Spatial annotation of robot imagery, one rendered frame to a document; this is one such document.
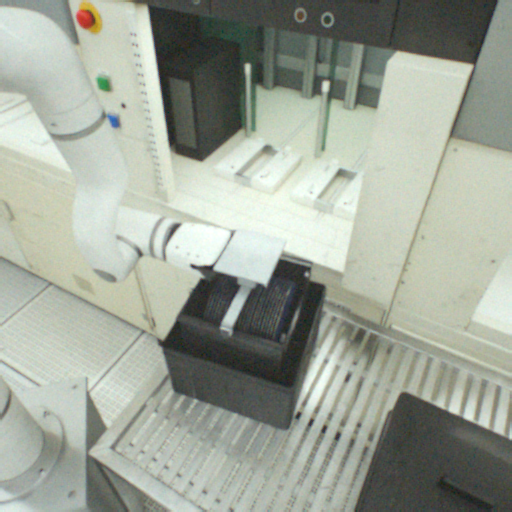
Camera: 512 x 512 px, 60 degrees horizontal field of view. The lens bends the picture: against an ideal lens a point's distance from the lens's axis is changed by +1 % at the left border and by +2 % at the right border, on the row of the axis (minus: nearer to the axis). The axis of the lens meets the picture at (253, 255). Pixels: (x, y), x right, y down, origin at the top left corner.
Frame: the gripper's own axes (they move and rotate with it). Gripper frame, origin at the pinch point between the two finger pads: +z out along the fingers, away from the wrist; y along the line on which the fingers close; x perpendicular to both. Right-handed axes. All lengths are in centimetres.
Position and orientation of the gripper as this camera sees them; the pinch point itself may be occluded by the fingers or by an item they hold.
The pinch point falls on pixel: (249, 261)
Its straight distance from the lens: 81.6
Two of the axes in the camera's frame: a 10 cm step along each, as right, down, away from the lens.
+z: 9.4, 2.5, -2.4
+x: 0.1, -7.2, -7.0
